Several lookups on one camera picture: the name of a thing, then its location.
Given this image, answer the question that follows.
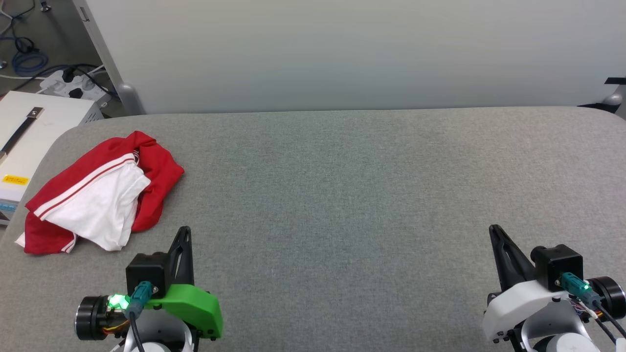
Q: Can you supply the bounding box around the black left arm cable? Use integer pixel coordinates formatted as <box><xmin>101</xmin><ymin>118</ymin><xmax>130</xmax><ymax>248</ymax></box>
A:
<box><xmin>127</xmin><ymin>281</ymin><xmax>156</xmax><ymax>352</ymax></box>

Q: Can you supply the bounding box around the white equipment box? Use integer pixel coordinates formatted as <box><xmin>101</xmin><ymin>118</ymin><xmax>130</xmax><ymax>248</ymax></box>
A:
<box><xmin>0</xmin><ymin>90</ymin><xmax>105</xmax><ymax>226</ymax></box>

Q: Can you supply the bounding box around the silver partition foot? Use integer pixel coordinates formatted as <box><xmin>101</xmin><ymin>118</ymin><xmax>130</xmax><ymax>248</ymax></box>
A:
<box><xmin>577</xmin><ymin>77</ymin><xmax>626</xmax><ymax>114</ymax></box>
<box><xmin>116</xmin><ymin>83</ymin><xmax>146</xmax><ymax>116</ymax></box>

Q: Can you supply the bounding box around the white power strip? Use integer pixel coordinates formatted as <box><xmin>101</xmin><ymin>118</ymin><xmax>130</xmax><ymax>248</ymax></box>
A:
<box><xmin>38</xmin><ymin>68</ymin><xmax>112</xmax><ymax>110</ymax></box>

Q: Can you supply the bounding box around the blue coiled cable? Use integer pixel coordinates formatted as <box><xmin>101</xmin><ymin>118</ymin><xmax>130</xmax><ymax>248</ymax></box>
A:
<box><xmin>11</xmin><ymin>48</ymin><xmax>49</xmax><ymax>77</ymax></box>

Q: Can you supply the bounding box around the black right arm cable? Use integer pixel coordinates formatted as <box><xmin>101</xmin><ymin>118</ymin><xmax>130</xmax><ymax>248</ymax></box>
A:
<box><xmin>560</xmin><ymin>273</ymin><xmax>626</xmax><ymax>345</ymax></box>

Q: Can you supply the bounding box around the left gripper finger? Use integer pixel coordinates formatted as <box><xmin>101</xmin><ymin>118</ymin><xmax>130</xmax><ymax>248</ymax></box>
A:
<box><xmin>168</xmin><ymin>226</ymin><xmax>195</xmax><ymax>286</ymax></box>

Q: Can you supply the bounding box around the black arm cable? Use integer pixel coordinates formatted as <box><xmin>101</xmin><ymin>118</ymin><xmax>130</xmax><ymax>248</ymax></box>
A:
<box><xmin>127</xmin><ymin>281</ymin><xmax>156</xmax><ymax>352</ymax></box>
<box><xmin>560</xmin><ymin>273</ymin><xmax>626</xmax><ymax>345</ymax></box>

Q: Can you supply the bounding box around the white partition panel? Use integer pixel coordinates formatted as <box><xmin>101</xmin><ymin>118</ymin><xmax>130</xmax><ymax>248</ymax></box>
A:
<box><xmin>73</xmin><ymin>0</ymin><xmax>626</xmax><ymax>116</ymax></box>

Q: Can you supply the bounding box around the red and white garment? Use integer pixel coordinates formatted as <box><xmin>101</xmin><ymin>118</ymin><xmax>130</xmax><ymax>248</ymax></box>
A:
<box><xmin>15</xmin><ymin>131</ymin><xmax>185</xmax><ymax>255</ymax></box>

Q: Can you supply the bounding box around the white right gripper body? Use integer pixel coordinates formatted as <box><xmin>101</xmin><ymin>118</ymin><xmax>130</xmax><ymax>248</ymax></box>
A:
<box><xmin>482</xmin><ymin>279</ymin><xmax>559</xmax><ymax>343</ymax></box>

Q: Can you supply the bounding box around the grey fabric padded surface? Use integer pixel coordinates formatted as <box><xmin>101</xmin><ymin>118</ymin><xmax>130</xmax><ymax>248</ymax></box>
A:
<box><xmin>0</xmin><ymin>107</ymin><xmax>626</xmax><ymax>352</ymax></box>

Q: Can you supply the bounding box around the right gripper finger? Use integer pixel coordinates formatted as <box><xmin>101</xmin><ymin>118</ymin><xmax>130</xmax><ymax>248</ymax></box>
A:
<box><xmin>489</xmin><ymin>224</ymin><xmax>537</xmax><ymax>293</ymax></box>

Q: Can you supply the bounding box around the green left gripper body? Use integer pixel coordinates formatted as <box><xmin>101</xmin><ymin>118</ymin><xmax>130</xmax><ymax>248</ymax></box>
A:
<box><xmin>146</xmin><ymin>284</ymin><xmax>224</xmax><ymax>340</ymax></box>

